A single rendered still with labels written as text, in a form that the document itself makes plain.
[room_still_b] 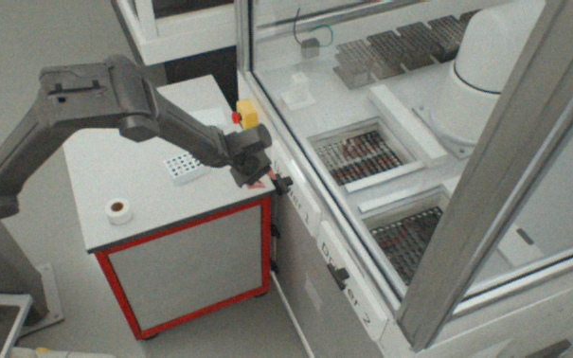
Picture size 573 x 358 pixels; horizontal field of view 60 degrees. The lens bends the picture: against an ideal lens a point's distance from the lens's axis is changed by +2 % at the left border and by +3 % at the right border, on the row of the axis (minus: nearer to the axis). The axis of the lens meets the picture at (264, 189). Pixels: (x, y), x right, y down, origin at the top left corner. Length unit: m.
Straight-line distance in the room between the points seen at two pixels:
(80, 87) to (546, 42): 0.54
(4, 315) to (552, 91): 0.97
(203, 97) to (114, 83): 1.16
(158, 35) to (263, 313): 1.18
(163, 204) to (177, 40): 0.68
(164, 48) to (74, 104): 1.27
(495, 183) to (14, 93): 3.01
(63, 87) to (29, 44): 3.09
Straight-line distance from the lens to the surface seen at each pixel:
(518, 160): 0.66
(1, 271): 2.01
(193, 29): 1.92
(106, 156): 1.69
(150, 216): 1.49
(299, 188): 1.31
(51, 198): 2.69
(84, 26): 3.84
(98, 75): 0.70
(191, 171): 1.54
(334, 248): 1.21
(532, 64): 0.62
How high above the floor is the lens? 1.93
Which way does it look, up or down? 50 degrees down
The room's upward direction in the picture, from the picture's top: straight up
